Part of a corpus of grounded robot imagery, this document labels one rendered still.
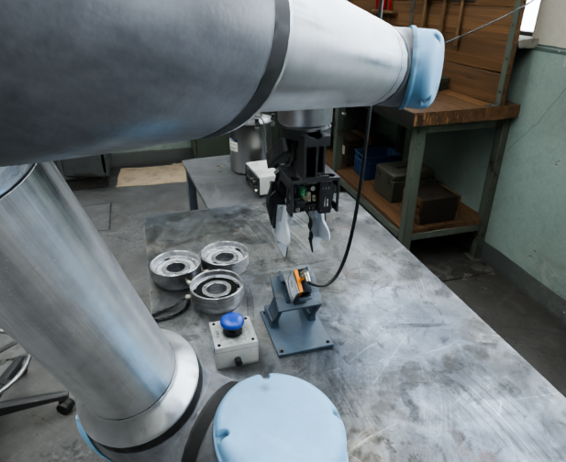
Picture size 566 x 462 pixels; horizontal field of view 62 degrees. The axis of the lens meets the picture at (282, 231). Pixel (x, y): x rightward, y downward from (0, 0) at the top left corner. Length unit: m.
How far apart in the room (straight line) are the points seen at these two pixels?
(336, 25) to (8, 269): 0.22
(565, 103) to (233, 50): 2.23
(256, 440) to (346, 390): 0.38
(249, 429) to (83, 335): 0.17
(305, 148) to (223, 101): 0.45
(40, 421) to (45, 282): 1.68
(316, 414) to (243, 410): 0.06
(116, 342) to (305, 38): 0.24
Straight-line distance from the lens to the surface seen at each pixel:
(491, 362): 0.89
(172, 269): 1.05
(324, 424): 0.45
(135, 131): 0.17
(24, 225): 0.29
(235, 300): 0.92
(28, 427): 1.98
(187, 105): 0.17
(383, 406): 0.77
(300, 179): 0.64
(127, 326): 0.37
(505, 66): 2.45
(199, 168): 2.02
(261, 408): 0.45
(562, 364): 2.28
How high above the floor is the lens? 1.36
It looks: 28 degrees down
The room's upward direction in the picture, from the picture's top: straight up
